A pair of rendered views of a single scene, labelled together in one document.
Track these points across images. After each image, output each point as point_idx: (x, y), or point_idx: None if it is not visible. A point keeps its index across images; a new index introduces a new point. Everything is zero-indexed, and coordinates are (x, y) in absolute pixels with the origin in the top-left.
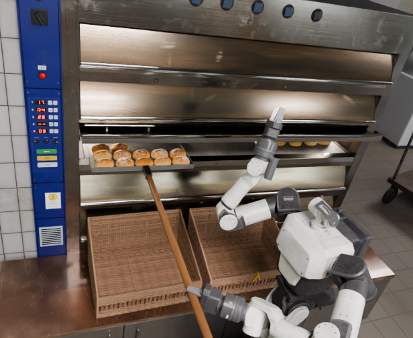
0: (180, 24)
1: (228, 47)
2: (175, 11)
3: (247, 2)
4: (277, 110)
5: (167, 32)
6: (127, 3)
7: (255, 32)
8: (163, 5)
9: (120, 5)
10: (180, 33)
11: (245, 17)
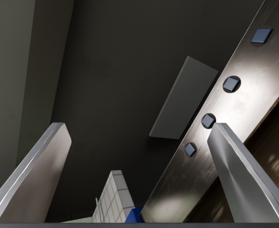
0: (202, 180)
1: (274, 141)
2: (190, 175)
3: (219, 96)
4: (218, 144)
5: (209, 198)
6: (167, 205)
7: (266, 92)
8: (181, 181)
9: (166, 211)
10: (218, 187)
11: (235, 103)
